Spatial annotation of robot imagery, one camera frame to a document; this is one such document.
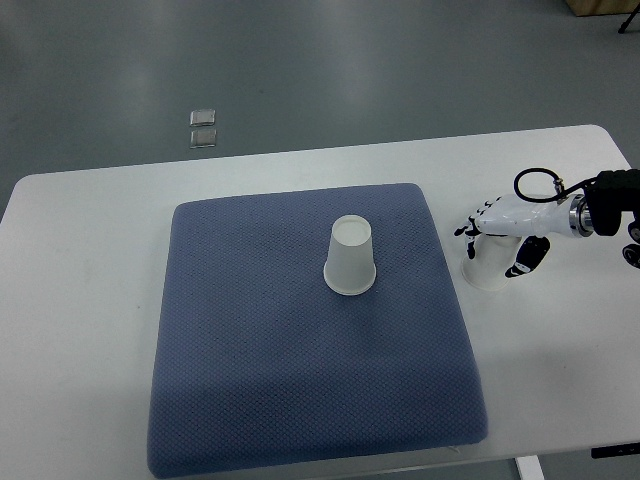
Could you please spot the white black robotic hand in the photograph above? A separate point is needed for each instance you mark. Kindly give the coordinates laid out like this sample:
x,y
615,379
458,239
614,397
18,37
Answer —
x,y
532,222

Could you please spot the white paper cup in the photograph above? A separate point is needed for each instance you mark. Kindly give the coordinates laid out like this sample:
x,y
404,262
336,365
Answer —
x,y
494,255
349,268

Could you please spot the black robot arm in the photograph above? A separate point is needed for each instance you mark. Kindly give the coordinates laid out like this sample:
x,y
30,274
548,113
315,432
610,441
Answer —
x,y
608,196

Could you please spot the white paper cup on cushion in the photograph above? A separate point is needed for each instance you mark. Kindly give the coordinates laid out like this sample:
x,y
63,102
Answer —
x,y
349,268

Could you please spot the cardboard box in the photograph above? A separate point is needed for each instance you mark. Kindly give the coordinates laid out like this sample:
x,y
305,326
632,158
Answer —
x,y
583,8

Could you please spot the black tripod leg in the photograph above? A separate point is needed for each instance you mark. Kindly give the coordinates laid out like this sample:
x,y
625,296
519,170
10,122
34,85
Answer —
x,y
626,23

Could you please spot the white table leg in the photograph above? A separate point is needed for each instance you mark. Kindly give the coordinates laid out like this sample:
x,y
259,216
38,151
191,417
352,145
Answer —
x,y
529,468

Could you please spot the black table control panel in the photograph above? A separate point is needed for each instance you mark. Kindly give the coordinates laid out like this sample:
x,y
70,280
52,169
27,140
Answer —
x,y
614,451

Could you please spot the blue fabric cushion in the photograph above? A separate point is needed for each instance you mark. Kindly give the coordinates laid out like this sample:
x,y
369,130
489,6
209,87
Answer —
x,y
260,363

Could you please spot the lower metal floor plate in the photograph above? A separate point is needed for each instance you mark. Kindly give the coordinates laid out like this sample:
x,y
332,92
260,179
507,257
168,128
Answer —
x,y
203,138

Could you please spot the metal floor plate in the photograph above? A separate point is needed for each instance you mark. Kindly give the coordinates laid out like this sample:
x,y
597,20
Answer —
x,y
202,117
203,138

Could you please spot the upper metal floor plate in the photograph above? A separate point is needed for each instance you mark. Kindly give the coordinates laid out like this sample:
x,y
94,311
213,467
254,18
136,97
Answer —
x,y
202,117

